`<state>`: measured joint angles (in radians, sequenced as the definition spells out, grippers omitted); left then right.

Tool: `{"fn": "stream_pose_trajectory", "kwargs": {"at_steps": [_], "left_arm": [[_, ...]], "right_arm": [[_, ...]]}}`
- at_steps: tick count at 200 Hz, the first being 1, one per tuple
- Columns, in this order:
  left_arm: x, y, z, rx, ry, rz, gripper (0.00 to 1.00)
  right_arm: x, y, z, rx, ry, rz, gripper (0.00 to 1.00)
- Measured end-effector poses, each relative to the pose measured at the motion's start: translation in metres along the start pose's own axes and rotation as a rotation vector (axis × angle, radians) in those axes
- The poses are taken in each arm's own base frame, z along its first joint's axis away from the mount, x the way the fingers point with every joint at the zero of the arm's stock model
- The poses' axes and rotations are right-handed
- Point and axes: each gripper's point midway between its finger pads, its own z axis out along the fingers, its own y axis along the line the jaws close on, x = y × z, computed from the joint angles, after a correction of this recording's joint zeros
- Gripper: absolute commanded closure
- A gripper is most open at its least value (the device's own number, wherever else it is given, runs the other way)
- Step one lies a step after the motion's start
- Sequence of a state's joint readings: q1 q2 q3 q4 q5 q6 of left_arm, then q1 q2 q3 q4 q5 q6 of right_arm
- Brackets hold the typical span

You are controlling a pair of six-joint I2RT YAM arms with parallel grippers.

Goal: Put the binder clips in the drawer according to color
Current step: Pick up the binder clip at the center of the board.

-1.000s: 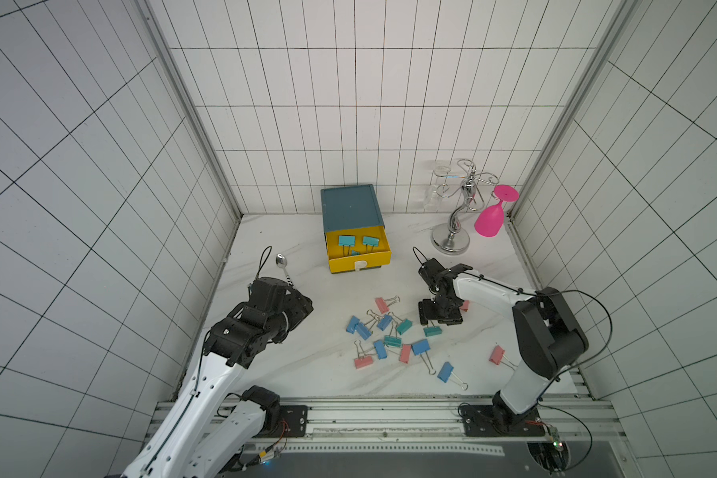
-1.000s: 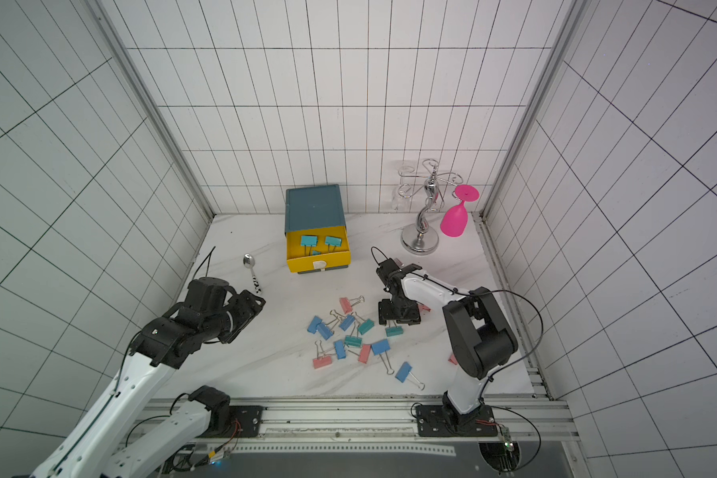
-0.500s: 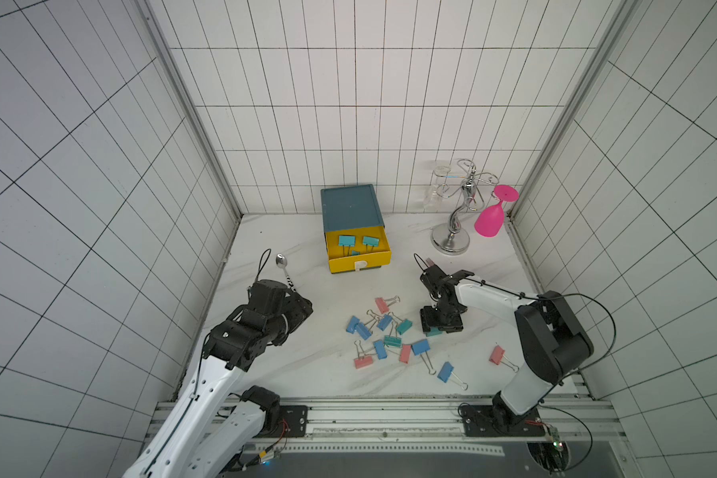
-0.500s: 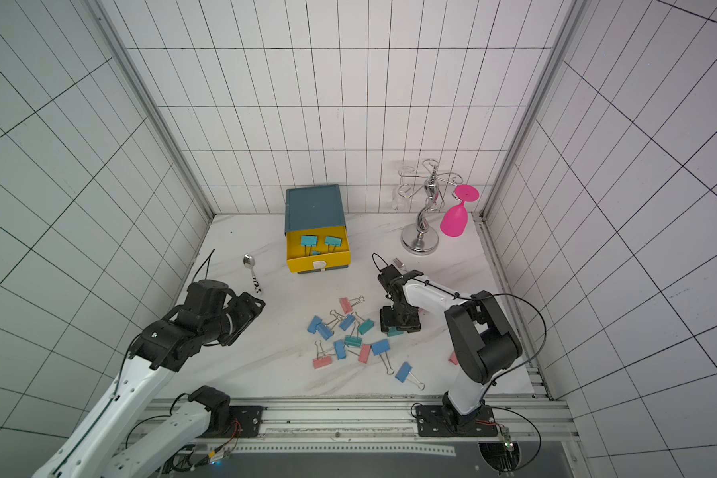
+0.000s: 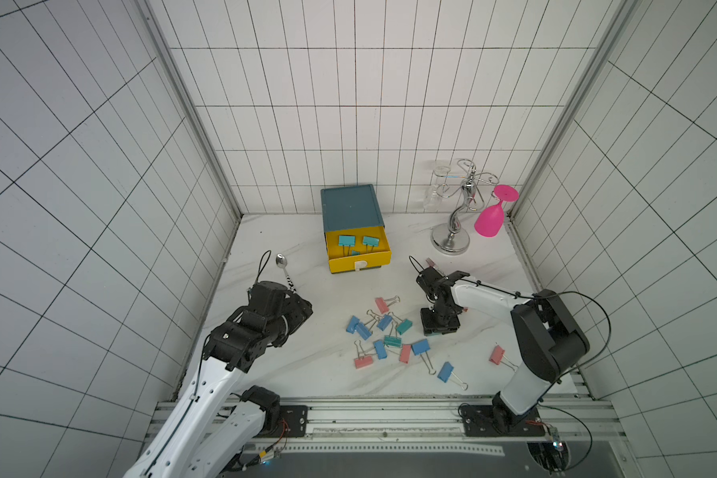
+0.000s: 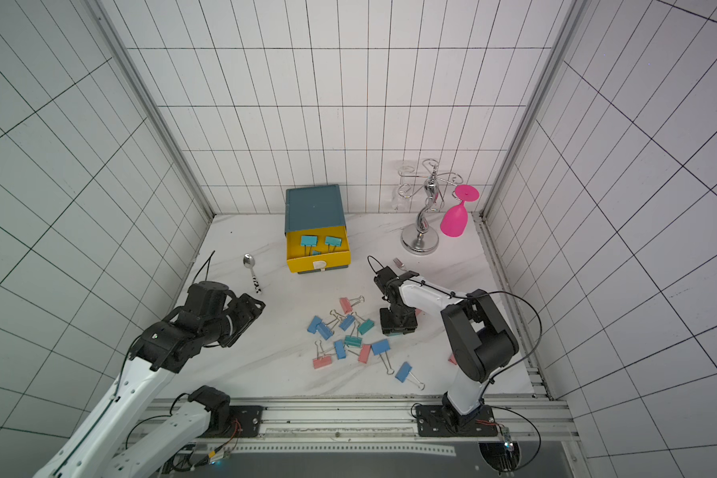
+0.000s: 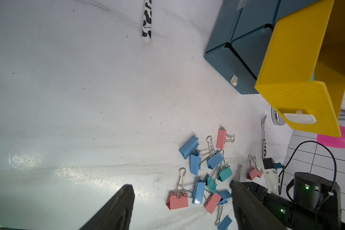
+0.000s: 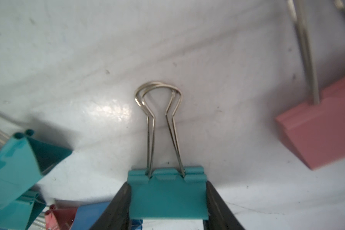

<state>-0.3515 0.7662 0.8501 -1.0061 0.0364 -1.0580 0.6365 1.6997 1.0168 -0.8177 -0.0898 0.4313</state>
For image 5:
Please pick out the metal spoon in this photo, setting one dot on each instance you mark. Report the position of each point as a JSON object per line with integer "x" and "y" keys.
{"x": 282, "y": 263}

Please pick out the pink clip front left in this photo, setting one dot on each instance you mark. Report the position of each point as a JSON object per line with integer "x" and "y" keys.
{"x": 363, "y": 359}

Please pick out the clear wine glass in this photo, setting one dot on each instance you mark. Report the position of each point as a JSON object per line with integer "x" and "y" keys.
{"x": 438, "y": 188}

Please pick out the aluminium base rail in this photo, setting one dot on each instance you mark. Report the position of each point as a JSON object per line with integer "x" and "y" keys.
{"x": 431, "y": 425}

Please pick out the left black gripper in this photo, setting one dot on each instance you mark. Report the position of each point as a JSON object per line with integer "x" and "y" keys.
{"x": 299, "y": 312}

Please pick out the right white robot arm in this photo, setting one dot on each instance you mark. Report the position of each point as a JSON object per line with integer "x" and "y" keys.
{"x": 549, "y": 339}

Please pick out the teal drawer cabinet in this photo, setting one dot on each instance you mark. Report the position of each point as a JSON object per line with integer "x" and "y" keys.
{"x": 350, "y": 207}

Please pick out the blue clip lower right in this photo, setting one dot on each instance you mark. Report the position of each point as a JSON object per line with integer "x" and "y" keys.
{"x": 421, "y": 350}

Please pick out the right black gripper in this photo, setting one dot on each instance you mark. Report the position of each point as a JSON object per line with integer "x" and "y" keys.
{"x": 440, "y": 310}

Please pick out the blue clip front right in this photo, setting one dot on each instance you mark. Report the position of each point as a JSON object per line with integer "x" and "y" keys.
{"x": 447, "y": 374}

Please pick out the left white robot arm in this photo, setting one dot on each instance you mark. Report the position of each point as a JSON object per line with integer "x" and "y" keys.
{"x": 183, "y": 447}

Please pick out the chrome glass rack stand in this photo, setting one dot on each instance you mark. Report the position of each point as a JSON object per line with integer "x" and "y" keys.
{"x": 450, "y": 237}

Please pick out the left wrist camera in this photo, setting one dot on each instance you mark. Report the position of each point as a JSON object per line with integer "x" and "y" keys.
{"x": 267, "y": 298}

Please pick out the pink clip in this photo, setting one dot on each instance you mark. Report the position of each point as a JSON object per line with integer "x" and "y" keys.
{"x": 405, "y": 354}
{"x": 384, "y": 304}
{"x": 363, "y": 359}
{"x": 498, "y": 357}

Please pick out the pink clip top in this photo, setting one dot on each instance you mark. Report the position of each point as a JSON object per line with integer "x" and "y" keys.
{"x": 384, "y": 304}

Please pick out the pink clip far right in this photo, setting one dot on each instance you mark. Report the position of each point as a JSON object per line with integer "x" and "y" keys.
{"x": 498, "y": 357}

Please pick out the pink plastic wine glass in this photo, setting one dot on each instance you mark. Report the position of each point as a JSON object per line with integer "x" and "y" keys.
{"x": 492, "y": 218}

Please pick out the pink clip lower centre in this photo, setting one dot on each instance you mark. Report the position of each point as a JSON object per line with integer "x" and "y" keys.
{"x": 405, "y": 354}

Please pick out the blue clip lower centre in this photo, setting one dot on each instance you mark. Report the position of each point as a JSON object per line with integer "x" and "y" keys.
{"x": 380, "y": 349}

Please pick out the yellow top drawer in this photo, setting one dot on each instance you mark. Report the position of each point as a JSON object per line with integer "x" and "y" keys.
{"x": 357, "y": 249}

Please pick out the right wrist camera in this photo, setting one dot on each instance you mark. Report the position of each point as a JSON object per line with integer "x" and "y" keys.
{"x": 429, "y": 280}

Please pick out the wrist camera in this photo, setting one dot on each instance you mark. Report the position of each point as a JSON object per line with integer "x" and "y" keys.
{"x": 429, "y": 280}
{"x": 267, "y": 298}

